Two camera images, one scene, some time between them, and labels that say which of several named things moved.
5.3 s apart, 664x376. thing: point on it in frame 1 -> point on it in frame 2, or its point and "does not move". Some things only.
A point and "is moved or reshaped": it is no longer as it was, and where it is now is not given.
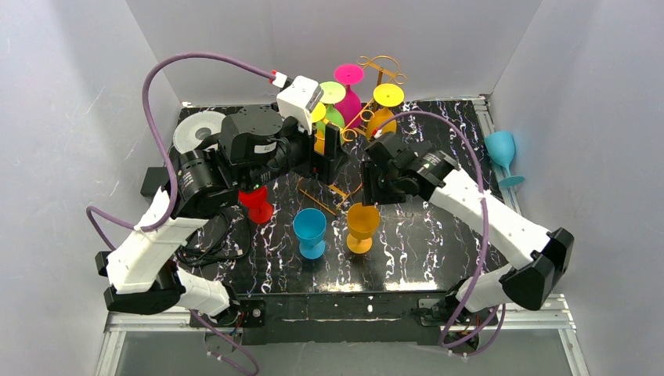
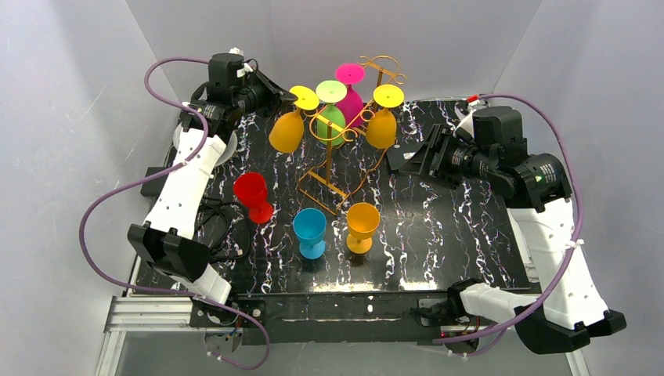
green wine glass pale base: x=331 y=92 does not move
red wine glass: x=260 y=210 does not move
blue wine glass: x=310 y=227 does not move
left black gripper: x=322 y=157 -> x=265 y=89
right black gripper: x=374 y=180 -> x=435 y=153
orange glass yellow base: x=362 y=222 does not move
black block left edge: x=155 y=177 does not move
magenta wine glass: x=350 y=106 does not move
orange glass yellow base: x=318 y=114 is moved or reshaped
